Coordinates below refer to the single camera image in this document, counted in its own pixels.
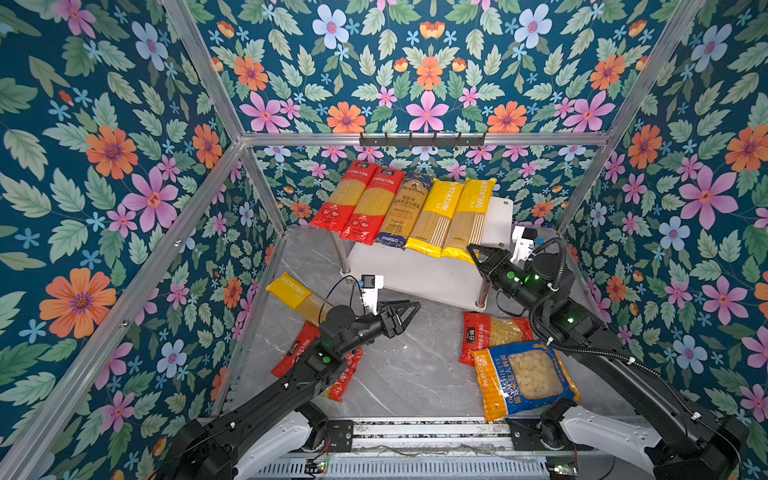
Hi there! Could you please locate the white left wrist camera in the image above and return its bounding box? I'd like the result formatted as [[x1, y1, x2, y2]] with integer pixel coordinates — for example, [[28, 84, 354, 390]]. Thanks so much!
[[359, 274, 384, 315]]

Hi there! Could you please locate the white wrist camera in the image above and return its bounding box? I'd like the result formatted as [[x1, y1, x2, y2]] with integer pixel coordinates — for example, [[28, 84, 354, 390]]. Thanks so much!
[[359, 274, 384, 315], [511, 225, 538, 264]]

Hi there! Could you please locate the small red pasta bag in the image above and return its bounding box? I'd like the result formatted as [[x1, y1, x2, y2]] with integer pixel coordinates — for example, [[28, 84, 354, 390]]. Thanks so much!
[[459, 312, 534, 366]]

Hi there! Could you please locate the blue orange pasta bag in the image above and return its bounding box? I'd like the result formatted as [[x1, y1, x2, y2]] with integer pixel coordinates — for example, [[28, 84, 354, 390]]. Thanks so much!
[[471, 342, 581, 423]]

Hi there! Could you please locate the amber blue spaghetti bag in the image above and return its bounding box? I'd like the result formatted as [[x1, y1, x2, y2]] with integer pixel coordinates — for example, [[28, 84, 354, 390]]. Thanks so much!
[[374, 173, 434, 249]]

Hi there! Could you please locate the aluminium front rail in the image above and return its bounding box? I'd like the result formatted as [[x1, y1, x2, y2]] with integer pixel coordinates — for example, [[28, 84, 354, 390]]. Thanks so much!
[[179, 415, 679, 457]]

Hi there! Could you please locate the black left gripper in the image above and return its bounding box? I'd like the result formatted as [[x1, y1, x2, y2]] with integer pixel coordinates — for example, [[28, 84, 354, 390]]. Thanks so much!
[[338, 297, 422, 359]]

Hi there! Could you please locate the yellow Pastatime spaghetti bag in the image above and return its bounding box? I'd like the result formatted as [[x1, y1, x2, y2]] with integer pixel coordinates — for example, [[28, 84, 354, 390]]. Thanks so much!
[[405, 180, 464, 258]]

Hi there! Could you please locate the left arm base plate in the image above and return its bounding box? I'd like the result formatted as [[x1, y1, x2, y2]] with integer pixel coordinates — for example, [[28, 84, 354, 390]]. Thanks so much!
[[302, 419, 355, 453]]

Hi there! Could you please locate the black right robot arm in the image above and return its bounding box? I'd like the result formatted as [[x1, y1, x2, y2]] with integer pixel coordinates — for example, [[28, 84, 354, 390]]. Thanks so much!
[[467, 238, 748, 479]]

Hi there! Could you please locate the red macaroni bag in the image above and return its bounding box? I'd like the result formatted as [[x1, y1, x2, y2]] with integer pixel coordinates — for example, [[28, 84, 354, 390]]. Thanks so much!
[[271, 322, 363, 402]]

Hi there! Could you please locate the white two-tier shelf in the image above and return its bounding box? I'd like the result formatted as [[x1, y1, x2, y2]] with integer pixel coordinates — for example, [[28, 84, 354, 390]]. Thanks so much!
[[331, 233, 489, 311]]

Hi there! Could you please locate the black hook rail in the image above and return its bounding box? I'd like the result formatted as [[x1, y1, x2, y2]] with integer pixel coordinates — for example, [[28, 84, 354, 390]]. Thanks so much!
[[358, 132, 486, 149]]

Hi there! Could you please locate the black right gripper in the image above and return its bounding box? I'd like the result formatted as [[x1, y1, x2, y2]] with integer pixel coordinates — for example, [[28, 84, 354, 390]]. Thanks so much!
[[468, 243, 546, 321]]

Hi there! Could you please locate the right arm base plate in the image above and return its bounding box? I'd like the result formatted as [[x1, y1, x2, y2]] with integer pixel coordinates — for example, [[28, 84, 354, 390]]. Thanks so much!
[[504, 417, 594, 453]]

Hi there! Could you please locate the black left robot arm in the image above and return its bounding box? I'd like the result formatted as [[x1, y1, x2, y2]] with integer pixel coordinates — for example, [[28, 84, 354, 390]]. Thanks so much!
[[149, 300, 421, 479]]

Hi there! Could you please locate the red spaghetti bag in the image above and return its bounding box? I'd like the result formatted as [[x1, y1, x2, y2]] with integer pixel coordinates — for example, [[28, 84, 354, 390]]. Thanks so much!
[[340, 168, 405, 245], [310, 160, 380, 233]]

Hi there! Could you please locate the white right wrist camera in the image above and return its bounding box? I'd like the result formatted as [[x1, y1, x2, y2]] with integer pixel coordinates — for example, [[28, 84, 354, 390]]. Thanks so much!
[[511, 225, 538, 264]]

